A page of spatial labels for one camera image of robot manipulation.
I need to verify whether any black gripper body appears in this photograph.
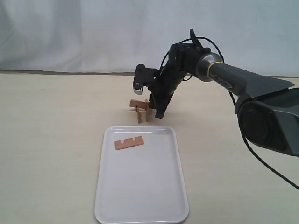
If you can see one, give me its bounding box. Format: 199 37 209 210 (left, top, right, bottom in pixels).
148 43 212 110

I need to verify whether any notched wooden piece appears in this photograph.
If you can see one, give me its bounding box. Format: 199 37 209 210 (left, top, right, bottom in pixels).
145 99 150 122
114 136 144 150
129 99 149 110
135 105 142 124

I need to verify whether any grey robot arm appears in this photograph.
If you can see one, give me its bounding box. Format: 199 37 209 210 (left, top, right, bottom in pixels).
149 44 299 156

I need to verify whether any white backdrop cloth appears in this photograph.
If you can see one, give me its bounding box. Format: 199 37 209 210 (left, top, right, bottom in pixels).
0 0 299 77

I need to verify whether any white plastic tray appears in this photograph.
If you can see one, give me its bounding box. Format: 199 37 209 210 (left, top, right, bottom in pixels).
94 125 189 224

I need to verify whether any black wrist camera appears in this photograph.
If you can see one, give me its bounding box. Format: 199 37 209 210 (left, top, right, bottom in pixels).
133 64 161 95

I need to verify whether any black cable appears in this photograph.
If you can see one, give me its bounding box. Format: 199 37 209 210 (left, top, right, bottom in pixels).
160 28 299 191

